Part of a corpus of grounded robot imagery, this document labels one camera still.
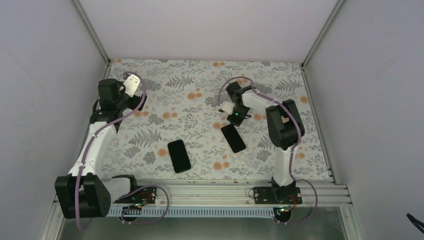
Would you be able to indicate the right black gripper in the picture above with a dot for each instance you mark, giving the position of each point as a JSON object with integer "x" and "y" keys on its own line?
{"x": 237, "y": 122}

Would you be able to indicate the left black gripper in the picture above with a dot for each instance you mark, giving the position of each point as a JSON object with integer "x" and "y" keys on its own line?
{"x": 135, "y": 102}

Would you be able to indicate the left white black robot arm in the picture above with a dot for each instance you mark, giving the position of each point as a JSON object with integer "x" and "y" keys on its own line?
{"x": 82, "y": 193}

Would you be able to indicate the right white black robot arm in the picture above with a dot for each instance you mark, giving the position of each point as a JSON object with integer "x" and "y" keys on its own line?
{"x": 284, "y": 125}

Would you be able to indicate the black phone on mat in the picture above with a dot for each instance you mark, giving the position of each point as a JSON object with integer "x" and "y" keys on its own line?
{"x": 179, "y": 156}

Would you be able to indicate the floral patterned table mat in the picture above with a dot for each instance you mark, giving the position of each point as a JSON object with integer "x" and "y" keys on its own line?
{"x": 182, "y": 104}

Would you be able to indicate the black object at edge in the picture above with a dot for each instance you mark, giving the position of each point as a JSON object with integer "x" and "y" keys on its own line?
{"x": 416, "y": 222}

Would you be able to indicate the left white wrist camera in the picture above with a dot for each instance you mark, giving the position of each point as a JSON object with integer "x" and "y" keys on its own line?
{"x": 131, "y": 84}

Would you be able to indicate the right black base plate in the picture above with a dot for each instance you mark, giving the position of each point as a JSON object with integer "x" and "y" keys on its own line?
{"x": 271, "y": 195}

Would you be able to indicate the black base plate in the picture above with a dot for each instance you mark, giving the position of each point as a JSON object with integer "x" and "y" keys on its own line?
{"x": 147, "y": 195}
{"x": 271, "y": 195}

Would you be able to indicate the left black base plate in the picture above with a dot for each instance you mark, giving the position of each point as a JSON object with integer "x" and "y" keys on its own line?
{"x": 147, "y": 195}

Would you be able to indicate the aluminium rail frame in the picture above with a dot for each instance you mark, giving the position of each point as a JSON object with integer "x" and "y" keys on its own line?
{"x": 220, "y": 210}

